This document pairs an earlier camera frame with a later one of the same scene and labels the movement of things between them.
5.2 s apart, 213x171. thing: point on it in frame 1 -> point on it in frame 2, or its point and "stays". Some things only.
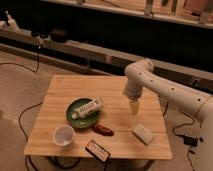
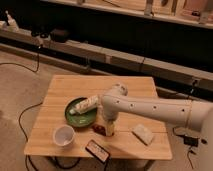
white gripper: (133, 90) -> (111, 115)
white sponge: (142, 132) stays
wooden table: (90, 115) stays
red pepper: (102, 130) stays
